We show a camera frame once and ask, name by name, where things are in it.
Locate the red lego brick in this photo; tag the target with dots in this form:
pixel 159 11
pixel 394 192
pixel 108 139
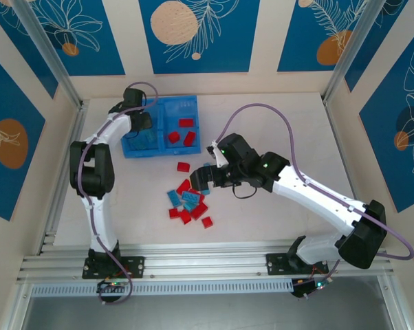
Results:
pixel 189 138
pixel 199 210
pixel 183 166
pixel 183 186
pixel 186 122
pixel 185 217
pixel 207 222
pixel 174 137
pixel 175 213

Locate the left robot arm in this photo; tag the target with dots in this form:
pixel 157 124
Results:
pixel 90 172

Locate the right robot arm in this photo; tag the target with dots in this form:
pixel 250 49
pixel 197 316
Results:
pixel 330 206

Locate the blue two-compartment plastic bin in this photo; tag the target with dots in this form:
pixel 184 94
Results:
pixel 179 110

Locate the grey metal panel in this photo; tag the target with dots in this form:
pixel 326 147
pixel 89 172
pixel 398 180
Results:
pixel 207 313

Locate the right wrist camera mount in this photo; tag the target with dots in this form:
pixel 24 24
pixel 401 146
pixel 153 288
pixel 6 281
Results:
pixel 218 156

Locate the aluminium mounting rail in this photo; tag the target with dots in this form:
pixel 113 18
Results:
pixel 207 261

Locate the aluminium frame post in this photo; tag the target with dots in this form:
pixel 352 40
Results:
pixel 49 51
pixel 358 44

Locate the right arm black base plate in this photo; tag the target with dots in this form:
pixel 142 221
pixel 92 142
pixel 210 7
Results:
pixel 275 263

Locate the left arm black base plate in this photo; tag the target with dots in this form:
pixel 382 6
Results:
pixel 136 266

